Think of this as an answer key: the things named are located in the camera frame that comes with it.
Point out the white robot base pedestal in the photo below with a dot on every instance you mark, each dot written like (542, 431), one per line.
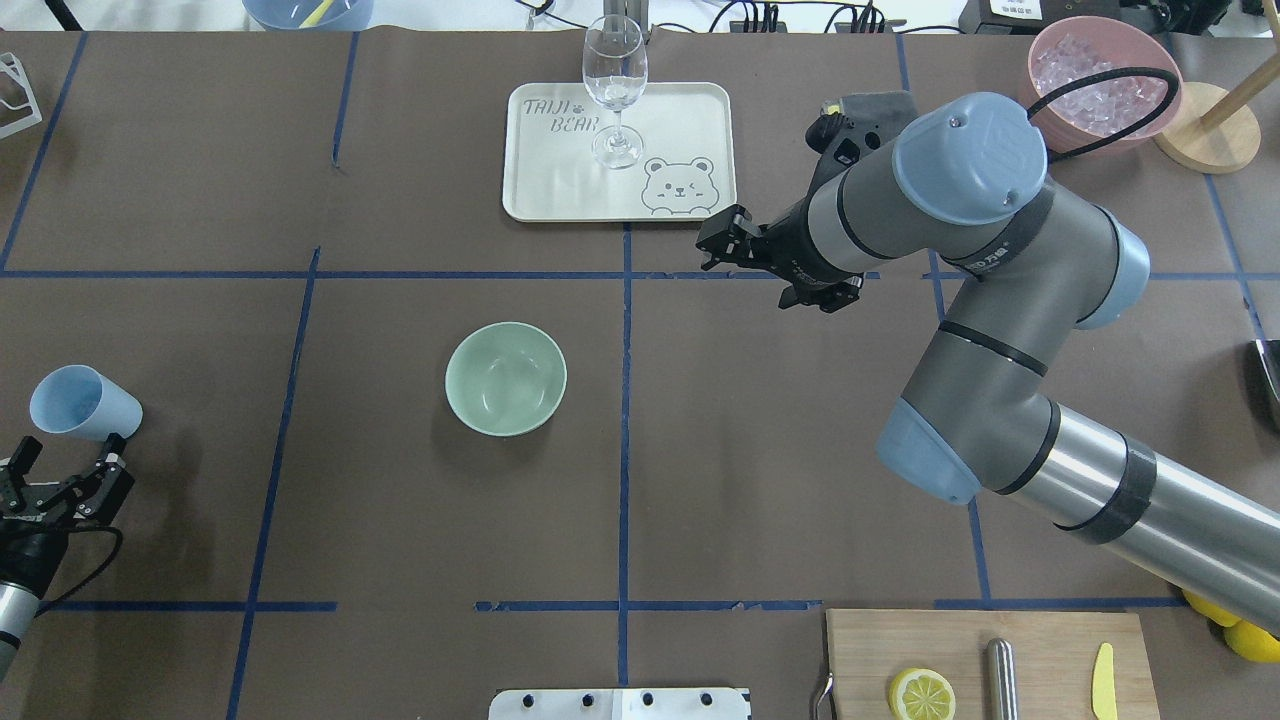
(623, 703)

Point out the light blue cup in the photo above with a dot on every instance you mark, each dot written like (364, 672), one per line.
(77, 401)

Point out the blue bowl with fork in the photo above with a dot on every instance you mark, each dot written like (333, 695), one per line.
(308, 16)

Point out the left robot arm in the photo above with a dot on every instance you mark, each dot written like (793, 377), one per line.
(18, 606)

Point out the wooden cutting board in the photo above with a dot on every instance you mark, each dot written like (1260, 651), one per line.
(1054, 655)

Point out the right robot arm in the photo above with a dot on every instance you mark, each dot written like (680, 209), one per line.
(970, 181)

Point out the green bowl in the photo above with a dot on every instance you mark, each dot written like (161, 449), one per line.
(506, 379)

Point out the lemon half slice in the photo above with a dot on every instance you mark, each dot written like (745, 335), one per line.
(921, 693)

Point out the wooden stand round base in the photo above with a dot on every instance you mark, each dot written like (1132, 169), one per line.
(1214, 131)

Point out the yellow lemon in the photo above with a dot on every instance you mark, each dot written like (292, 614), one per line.
(1218, 615)
(1252, 642)

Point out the grey folded cloth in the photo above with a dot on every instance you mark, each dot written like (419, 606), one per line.
(876, 117)

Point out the steel muddler black cap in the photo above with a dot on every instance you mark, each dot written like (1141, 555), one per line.
(1003, 701)

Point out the white wire cup rack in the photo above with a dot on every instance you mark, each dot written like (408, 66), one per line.
(19, 105)

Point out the yellow plastic knife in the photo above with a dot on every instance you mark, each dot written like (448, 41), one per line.
(1103, 683)

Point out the pink bowl of ice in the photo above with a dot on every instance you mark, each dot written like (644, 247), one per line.
(1139, 97)

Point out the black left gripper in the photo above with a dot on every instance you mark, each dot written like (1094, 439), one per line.
(33, 549)

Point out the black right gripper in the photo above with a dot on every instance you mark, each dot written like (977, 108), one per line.
(797, 248)

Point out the metal ice scoop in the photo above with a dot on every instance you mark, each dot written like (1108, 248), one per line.
(1260, 369)

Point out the cream bear tray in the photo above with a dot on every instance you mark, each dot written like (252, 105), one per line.
(686, 174)

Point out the clear wine glass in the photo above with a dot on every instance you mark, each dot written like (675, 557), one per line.
(615, 72)

